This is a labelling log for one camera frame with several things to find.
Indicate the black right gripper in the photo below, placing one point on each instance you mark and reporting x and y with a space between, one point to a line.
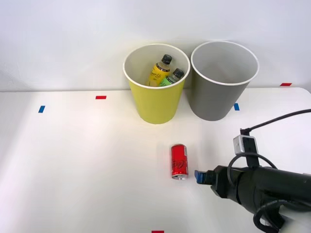
226 182

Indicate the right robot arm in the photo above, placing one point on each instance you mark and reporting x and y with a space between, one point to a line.
269 184

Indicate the red drink can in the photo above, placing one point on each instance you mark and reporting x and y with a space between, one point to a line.
179 161

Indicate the grey plastic bin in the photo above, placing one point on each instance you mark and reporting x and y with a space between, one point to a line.
213 99

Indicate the yellow-green plastic bin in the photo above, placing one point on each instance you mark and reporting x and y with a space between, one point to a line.
155 104

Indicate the green-label bottle with black cap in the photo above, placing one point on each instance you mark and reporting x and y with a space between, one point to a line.
170 80

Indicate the yellow bottle with black cap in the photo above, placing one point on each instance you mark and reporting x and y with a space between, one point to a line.
157 74

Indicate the pale grey wrist camera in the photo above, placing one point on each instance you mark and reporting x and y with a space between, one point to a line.
243 144

